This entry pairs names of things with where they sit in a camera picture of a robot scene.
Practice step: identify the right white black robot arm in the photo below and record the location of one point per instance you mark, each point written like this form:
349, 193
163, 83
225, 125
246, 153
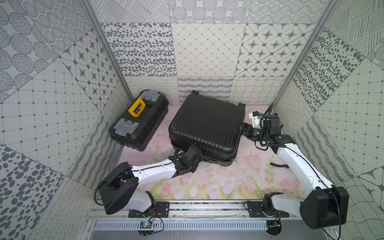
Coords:
325, 205

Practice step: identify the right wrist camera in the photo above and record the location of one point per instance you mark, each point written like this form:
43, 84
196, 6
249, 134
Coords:
257, 119

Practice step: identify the aluminium mounting rail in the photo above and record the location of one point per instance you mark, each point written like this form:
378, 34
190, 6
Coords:
194, 210

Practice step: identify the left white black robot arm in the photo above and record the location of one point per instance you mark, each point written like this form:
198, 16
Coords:
119, 189

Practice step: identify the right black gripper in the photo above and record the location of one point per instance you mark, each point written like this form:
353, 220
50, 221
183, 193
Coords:
249, 127

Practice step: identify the floral pink table mat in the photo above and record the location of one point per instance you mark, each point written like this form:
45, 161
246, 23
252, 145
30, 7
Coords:
250, 176

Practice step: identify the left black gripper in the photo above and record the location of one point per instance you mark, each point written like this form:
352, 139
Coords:
176, 156

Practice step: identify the black hard-shell suitcase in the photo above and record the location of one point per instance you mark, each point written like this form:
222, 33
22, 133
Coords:
211, 125

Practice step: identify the black toolbox yellow handle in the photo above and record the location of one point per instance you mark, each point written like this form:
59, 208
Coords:
136, 126

